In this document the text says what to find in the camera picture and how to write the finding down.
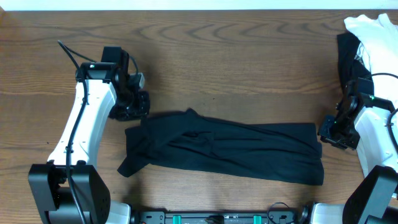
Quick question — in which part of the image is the black logo t-shirt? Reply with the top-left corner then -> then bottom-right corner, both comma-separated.
118,109 -> 324,185

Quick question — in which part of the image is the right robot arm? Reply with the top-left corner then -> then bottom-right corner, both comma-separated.
308,94 -> 397,223

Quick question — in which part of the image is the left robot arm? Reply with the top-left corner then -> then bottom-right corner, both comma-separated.
28,62 -> 149,223

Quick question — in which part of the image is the black garment in pile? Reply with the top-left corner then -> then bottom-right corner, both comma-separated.
336,32 -> 371,91

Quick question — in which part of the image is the white garment pile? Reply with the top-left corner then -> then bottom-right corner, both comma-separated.
344,13 -> 397,107

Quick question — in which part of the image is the left camera cable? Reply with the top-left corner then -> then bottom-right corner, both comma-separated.
57,40 -> 97,224

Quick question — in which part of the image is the camera cable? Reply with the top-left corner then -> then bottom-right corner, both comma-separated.
360,72 -> 398,156
57,40 -> 97,224

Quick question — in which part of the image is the right camera cable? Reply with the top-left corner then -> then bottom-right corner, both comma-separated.
360,72 -> 398,156

